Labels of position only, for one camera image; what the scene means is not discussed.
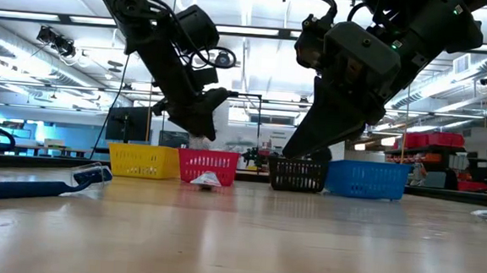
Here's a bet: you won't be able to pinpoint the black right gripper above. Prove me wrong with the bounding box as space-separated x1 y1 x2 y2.
282 19 403 166

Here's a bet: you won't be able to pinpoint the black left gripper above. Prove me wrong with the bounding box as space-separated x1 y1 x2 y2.
150 84 233 143

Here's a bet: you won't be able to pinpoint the white toothpaste tube red end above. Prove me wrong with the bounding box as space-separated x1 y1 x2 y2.
189 169 223 193

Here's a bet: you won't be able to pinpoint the dark blue razor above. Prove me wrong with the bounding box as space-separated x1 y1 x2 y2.
0 157 115 210

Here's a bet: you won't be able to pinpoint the small dark screen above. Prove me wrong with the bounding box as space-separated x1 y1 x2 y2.
158 130 191 150

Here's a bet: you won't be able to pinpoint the red plastic basket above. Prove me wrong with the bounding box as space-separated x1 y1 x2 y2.
175 147 241 188

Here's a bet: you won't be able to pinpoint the black plastic basket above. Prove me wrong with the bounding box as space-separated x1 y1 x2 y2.
265 155 330 195

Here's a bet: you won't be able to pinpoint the yellow plastic basket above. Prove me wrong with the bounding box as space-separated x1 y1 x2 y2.
106 142 183 182

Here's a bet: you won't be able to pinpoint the blue plastic basket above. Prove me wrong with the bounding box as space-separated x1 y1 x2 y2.
323 159 412 203

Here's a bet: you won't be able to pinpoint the black monitor with stand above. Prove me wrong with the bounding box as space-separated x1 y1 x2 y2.
104 104 154 145

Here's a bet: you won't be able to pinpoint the red storage bins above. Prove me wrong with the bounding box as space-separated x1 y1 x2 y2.
402 128 468 154

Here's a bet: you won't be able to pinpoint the dark storage shelf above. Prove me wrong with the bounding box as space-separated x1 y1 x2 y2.
382 128 469 192

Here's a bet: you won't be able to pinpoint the background work table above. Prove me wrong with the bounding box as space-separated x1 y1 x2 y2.
13 141 94 161

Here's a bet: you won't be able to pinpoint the red box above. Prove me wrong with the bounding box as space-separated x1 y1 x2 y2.
456 179 487 194

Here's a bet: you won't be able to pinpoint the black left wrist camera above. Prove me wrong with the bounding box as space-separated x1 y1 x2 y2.
192 65 221 89

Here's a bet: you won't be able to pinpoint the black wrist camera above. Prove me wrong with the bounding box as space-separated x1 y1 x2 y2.
192 65 221 89
293 12 333 72

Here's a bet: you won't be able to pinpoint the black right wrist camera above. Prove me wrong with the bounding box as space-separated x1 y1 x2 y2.
293 12 333 72

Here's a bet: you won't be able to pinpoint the hanging black cable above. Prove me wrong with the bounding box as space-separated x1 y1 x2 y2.
89 51 131 162

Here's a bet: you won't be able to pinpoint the black ceiling camera rig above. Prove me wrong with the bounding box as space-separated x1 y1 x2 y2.
35 25 78 58

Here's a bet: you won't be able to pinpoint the black aluminium table frame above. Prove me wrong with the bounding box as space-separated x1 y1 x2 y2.
0 151 487 208

